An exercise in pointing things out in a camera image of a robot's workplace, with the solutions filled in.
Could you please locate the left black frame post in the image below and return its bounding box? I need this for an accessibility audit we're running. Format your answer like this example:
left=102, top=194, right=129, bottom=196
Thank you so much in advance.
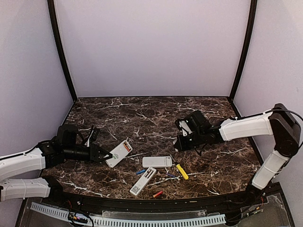
left=47, top=0, right=78, bottom=102

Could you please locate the yellow handled screwdriver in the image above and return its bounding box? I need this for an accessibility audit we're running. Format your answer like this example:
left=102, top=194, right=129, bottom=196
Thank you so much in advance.
left=175, top=162, right=189, bottom=180

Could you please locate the right black frame post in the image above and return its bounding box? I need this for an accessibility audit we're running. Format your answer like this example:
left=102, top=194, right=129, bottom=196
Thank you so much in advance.
left=229, top=0, right=258, bottom=102

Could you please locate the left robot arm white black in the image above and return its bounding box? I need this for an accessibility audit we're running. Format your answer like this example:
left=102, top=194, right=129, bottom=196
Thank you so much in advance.
left=0, top=124, right=113, bottom=206

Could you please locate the black front rail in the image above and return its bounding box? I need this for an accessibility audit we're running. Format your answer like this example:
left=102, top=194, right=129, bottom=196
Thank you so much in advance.
left=42, top=192, right=267, bottom=214

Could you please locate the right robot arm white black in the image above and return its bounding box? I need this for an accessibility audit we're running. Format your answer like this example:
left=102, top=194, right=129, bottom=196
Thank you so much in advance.
left=174, top=103, right=303, bottom=205

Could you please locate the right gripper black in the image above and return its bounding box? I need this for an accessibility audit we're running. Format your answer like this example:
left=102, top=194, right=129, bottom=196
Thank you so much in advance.
left=174, top=129, right=205, bottom=151

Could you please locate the white remote with buttons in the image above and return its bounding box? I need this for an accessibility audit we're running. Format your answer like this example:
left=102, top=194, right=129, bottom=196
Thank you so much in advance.
left=106, top=140, right=133, bottom=168

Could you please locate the white remote with label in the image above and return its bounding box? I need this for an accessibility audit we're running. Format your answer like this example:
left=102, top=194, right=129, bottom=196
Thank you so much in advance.
left=130, top=167, right=157, bottom=196

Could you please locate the black frame post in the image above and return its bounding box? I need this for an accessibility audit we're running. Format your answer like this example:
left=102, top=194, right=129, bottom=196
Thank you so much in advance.
left=229, top=0, right=258, bottom=102
left=47, top=0, right=78, bottom=102

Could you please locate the white slotted cable duct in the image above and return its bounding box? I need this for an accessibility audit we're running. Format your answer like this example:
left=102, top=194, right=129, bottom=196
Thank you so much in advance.
left=30, top=202, right=226, bottom=227

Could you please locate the red orange battery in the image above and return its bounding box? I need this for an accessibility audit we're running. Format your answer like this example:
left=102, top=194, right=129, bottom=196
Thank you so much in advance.
left=153, top=191, right=163, bottom=198

